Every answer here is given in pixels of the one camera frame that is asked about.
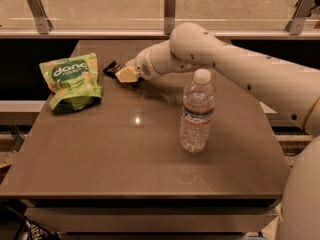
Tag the black rxbar chocolate bar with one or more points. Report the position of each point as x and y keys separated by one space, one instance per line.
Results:
x=112 y=68

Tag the right metal railing bracket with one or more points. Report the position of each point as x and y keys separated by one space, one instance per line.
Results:
x=296 y=24

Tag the middle metal railing bracket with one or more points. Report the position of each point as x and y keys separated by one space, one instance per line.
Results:
x=169 y=16

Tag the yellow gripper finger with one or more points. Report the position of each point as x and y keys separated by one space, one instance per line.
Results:
x=127 y=74

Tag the clear plastic water bottle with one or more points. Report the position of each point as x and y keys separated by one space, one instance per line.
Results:
x=198 y=105

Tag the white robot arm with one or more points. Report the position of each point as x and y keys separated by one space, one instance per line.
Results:
x=292 y=90

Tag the green rice chip bag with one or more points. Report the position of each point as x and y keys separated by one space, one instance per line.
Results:
x=73 y=81

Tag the glass railing panel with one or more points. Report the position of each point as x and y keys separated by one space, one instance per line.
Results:
x=149 y=14

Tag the left metal railing bracket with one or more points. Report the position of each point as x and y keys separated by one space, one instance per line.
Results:
x=42 y=21

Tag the dark box under table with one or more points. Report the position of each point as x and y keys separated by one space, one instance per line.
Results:
x=29 y=230

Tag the metal railing bracket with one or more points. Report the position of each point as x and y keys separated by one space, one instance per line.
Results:
x=42 y=21
x=169 y=16
x=296 y=24

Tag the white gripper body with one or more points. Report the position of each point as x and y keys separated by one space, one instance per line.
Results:
x=141 y=65

